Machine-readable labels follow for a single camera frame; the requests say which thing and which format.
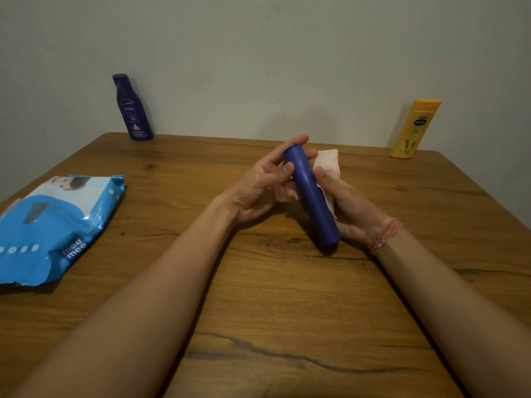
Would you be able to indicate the blue cylindrical bottle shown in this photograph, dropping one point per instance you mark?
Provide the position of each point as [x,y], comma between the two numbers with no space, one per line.
[313,198]

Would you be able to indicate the dark blue lotion bottle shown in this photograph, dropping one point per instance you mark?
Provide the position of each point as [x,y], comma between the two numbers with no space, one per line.
[132,109]

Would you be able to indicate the person's left forearm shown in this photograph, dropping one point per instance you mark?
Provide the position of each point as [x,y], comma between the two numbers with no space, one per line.
[145,310]

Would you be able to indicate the person's right forearm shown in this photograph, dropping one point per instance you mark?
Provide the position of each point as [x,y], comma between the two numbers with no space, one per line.
[460,323]

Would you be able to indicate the person's right hand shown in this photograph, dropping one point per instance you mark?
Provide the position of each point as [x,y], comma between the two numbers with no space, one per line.
[352,215]

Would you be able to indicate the person's left thumb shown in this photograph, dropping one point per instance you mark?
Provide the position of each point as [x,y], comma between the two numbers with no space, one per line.
[281,171]

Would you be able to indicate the person's left hand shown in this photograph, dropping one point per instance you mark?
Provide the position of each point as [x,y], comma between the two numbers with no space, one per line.
[249,194]

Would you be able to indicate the person's left middle finger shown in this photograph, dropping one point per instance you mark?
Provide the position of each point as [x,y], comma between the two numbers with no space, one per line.
[311,153]

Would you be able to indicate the blue wet wipes pack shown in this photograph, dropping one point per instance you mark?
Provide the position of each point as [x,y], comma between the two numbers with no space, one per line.
[49,227]

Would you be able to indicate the yellow lotion bottle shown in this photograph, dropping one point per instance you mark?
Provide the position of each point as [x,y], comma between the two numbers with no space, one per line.
[415,130]

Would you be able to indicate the white wet wipe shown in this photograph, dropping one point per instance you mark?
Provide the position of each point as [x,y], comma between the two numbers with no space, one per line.
[328,161]

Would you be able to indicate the person's right thumb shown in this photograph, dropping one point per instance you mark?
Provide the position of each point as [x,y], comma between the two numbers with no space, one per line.
[327,180]

